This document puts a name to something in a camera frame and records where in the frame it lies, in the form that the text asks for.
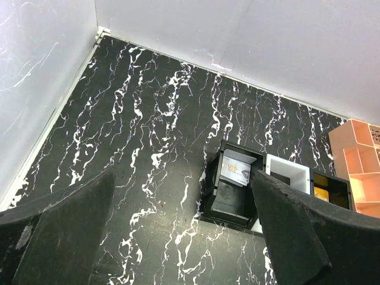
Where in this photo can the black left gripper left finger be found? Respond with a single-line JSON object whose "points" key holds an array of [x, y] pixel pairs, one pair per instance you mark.
{"points": [[54, 239]]}

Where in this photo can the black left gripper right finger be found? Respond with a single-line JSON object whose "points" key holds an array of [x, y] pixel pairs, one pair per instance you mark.
{"points": [[311, 241]]}

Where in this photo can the gold card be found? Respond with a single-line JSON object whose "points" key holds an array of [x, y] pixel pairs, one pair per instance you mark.
{"points": [[321, 194]]}

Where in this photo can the black card in white bin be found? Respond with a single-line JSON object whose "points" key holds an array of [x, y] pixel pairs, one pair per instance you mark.
{"points": [[280, 177]]}

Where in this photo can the white VIP card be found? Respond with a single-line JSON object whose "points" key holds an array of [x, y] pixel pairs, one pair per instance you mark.
{"points": [[236, 167]]}

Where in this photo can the black bin right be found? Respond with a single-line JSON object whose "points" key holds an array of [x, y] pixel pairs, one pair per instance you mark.
{"points": [[339, 189]]}

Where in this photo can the black bin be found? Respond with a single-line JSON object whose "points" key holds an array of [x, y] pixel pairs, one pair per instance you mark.
{"points": [[339, 189], [222, 201]]}

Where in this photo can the white bin middle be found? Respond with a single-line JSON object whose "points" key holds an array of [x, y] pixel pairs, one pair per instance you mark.
{"points": [[298, 174]]}

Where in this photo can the black bin left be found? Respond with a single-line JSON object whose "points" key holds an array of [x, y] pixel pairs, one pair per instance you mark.
{"points": [[222, 201]]}

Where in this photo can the orange plastic desk organizer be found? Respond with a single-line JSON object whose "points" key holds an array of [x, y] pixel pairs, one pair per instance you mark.
{"points": [[355, 150]]}

